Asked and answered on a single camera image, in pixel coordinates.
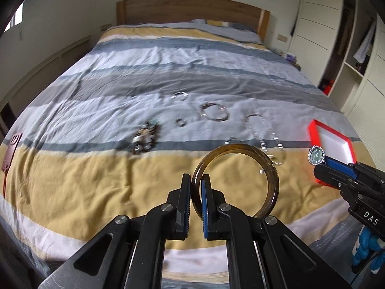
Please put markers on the orange item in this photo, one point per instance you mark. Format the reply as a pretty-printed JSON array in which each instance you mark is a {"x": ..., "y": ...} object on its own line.
[{"x": 327, "y": 88}]

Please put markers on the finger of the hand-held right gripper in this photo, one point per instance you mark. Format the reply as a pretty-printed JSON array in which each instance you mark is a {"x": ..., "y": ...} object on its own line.
[
  {"x": 340, "y": 165},
  {"x": 327, "y": 174}
]

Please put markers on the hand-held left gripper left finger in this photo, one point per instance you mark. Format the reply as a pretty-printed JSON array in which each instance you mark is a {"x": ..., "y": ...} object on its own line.
[{"x": 186, "y": 198}]

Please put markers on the wall switch panel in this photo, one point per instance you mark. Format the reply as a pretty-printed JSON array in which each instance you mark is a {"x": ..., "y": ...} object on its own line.
[{"x": 281, "y": 38}]

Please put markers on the plain silver bangle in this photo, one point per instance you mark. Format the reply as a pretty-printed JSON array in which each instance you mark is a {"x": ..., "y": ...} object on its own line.
[{"x": 210, "y": 117}]

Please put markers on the yellow striped pillow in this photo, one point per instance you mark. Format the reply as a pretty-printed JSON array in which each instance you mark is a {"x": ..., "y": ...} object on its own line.
[{"x": 216, "y": 23}]

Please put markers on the person's right hand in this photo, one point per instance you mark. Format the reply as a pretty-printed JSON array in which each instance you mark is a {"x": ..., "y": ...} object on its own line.
[{"x": 365, "y": 243}]

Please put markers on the twisted silver bangle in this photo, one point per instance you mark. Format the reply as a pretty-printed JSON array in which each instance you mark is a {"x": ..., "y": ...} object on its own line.
[{"x": 180, "y": 95}]

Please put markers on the silver wristwatch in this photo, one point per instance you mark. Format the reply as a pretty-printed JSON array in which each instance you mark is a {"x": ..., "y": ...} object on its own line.
[{"x": 316, "y": 155}]

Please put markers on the red jewelry box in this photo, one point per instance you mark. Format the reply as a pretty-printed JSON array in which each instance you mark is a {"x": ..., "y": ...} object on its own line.
[{"x": 334, "y": 144}]

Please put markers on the hanging shirt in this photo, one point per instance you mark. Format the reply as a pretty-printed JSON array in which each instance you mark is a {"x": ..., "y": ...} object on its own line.
[{"x": 365, "y": 45}]

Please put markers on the grey pillow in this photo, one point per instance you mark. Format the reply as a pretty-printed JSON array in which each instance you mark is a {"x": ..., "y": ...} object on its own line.
[{"x": 231, "y": 33}]

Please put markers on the wooden bed with striped duvet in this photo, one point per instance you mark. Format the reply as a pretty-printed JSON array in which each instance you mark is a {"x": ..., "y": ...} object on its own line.
[{"x": 120, "y": 81}]

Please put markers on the white wardrobe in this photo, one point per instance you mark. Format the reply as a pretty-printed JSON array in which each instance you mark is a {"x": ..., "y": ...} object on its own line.
[{"x": 318, "y": 21}]

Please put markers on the brown bangle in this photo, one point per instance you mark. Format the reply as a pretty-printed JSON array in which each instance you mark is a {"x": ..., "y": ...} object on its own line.
[{"x": 234, "y": 148}]

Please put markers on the wooden headboard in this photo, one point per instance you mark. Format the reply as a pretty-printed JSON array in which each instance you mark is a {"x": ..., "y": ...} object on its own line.
[{"x": 180, "y": 9}]

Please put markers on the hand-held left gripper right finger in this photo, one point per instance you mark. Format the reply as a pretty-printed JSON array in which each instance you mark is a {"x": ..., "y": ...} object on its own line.
[{"x": 206, "y": 204}]

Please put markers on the purple tissue box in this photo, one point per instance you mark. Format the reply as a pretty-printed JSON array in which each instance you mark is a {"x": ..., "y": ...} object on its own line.
[{"x": 290, "y": 57}]

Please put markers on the window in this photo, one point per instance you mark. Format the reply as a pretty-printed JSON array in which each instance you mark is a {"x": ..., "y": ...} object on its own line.
[{"x": 16, "y": 16}]

